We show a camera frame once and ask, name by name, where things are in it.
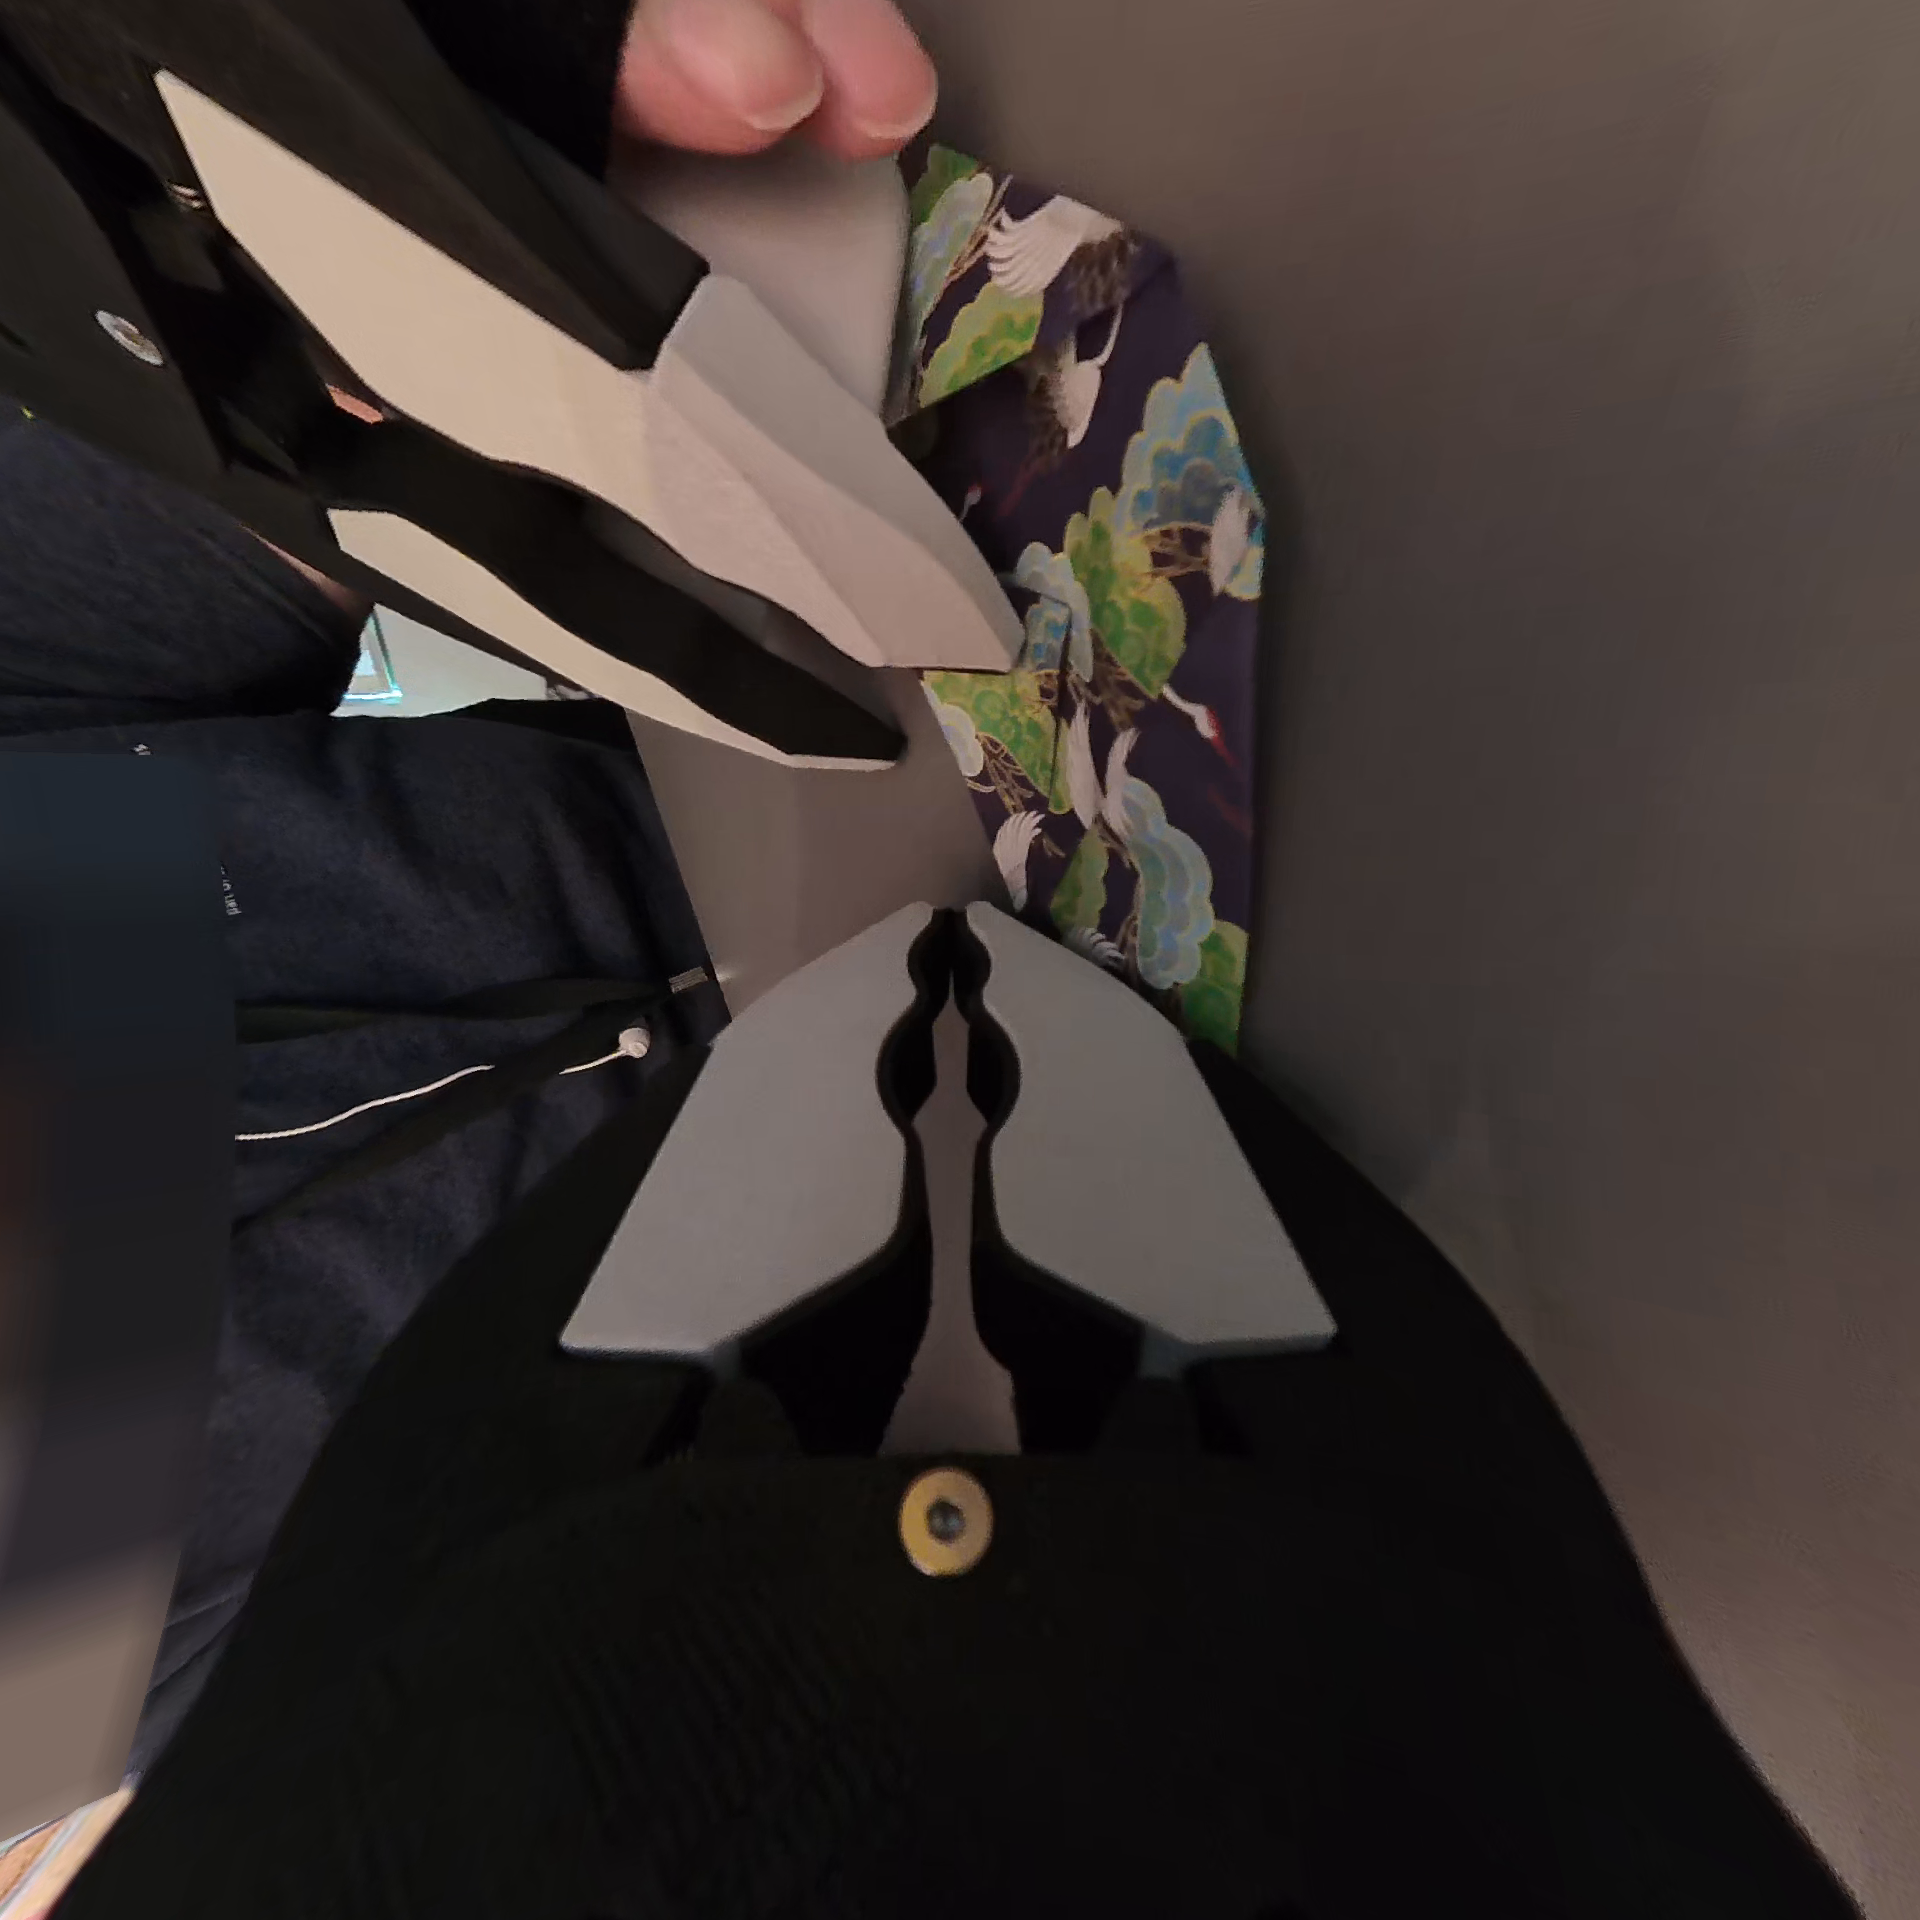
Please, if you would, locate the dark blue hoodie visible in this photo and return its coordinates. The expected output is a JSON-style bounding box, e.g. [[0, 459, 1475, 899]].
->
[[0, 398, 735, 1771]]

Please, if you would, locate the white drawstring cord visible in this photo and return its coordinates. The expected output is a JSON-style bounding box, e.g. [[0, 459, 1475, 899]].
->
[[236, 1027, 652, 1144]]

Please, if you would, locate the person's left hand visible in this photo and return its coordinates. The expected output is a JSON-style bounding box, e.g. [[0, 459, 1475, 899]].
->
[[617, 0, 941, 165]]

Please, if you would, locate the crane patterned origami paper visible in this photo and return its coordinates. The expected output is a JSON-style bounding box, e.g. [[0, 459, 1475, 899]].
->
[[615, 141, 1270, 1060]]

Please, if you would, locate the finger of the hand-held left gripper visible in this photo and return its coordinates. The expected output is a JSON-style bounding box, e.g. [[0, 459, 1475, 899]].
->
[[152, 65, 1023, 675], [326, 448, 912, 773]]

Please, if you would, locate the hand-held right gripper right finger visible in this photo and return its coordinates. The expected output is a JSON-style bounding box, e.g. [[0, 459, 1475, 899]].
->
[[952, 896, 1340, 1455]]

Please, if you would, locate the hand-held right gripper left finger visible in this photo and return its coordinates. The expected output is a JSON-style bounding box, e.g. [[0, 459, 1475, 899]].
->
[[559, 900, 961, 1460]]

